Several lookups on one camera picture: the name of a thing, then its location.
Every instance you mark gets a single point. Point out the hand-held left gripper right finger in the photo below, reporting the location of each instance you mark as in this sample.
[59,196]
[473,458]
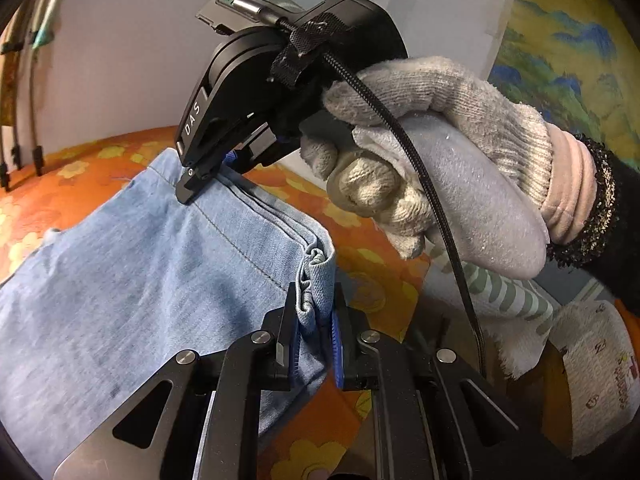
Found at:
[336,350]

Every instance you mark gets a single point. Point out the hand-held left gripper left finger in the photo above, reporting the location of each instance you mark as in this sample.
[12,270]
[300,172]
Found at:
[285,355]

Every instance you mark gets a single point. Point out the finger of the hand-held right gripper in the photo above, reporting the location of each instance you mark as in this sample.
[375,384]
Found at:
[195,185]
[257,147]

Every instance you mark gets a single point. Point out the light blue denim pants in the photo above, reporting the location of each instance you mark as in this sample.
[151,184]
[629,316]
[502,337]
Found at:
[150,270]

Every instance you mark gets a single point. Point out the person's right forearm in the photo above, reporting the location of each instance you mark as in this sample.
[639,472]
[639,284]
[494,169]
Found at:
[615,210]

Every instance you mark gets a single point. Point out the person's right hand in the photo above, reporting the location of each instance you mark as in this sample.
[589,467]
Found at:
[475,125]

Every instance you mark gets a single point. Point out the green striped white blanket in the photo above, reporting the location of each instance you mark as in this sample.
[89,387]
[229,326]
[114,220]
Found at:
[500,295]

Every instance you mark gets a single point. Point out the white printed cloth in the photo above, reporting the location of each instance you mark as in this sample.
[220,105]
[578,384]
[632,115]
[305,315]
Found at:
[595,360]

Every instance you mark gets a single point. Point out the landscape wall painting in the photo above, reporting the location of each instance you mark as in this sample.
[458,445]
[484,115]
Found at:
[560,35]

